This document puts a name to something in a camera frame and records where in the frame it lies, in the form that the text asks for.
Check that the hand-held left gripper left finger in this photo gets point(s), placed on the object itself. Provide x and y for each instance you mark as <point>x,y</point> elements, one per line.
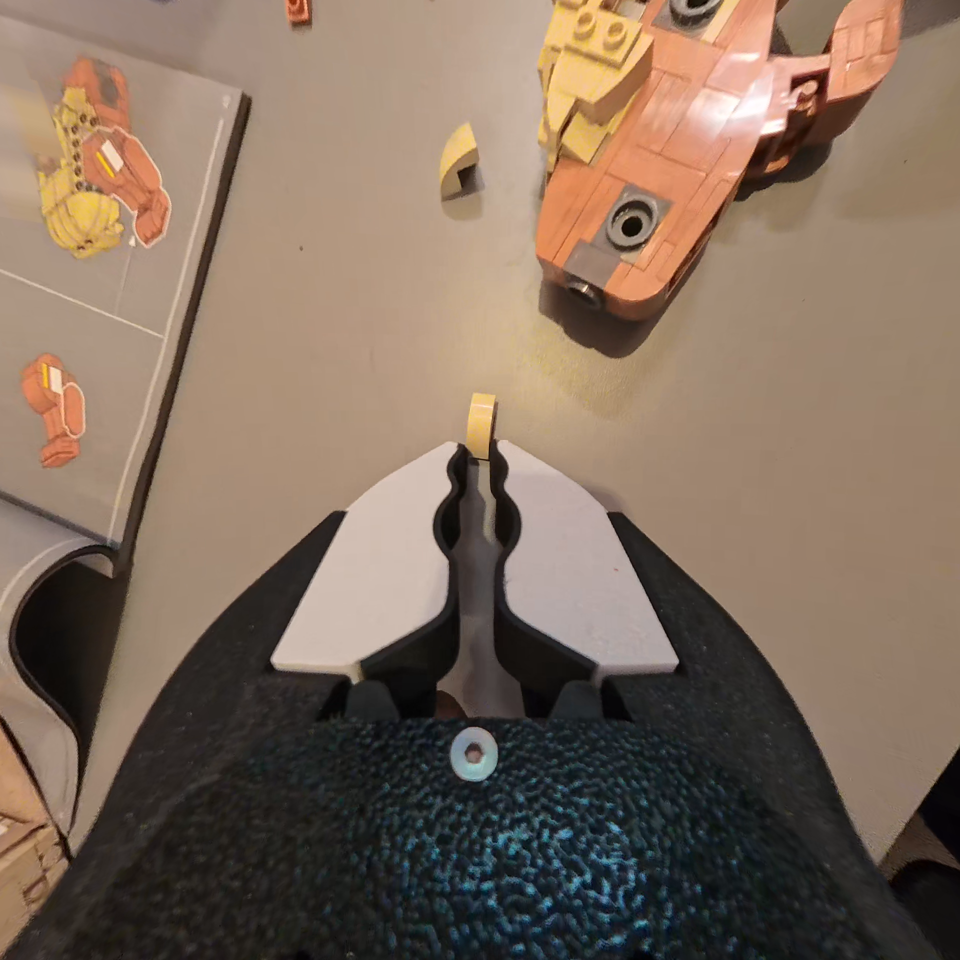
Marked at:
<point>367,577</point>

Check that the grey instruction booklet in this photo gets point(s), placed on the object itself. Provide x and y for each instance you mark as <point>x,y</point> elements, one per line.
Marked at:
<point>150,337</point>

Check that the brown cardboard box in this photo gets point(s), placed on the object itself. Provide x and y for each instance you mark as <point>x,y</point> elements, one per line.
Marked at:
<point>30,862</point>

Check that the small tan narrow brick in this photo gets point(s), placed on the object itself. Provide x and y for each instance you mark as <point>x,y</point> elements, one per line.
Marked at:
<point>480,424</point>

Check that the small reddish brown plate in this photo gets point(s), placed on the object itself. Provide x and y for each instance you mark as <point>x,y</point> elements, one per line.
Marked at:
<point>298,9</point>

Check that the tan and brown brick model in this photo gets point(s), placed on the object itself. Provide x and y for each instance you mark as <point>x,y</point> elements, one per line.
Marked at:
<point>675,150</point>

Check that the tan curved brick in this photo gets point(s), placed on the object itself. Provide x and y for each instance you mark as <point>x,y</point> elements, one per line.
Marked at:
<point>456,157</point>

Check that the grey desk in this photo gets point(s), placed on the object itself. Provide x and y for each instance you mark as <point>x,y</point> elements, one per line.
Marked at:
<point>337,337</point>

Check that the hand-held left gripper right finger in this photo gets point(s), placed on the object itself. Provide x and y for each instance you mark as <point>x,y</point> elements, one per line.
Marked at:
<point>577,585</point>

